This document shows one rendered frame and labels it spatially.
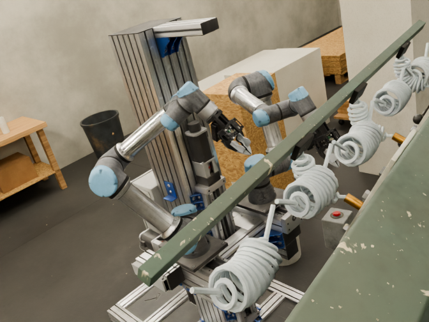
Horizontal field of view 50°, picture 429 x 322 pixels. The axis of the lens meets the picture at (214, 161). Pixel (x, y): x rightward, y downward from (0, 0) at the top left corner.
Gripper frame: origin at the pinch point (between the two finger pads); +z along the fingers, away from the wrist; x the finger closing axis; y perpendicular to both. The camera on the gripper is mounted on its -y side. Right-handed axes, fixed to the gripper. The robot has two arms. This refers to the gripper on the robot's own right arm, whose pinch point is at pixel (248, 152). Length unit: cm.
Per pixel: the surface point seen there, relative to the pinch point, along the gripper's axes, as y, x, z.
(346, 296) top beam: 123, -54, -10
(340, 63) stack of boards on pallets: -394, 368, 107
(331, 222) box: -38, 20, 63
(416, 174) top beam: 114, -33, -6
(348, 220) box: -35, 26, 69
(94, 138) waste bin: -438, 46, -75
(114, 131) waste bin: -432, 69, -62
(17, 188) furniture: -434, -62, -98
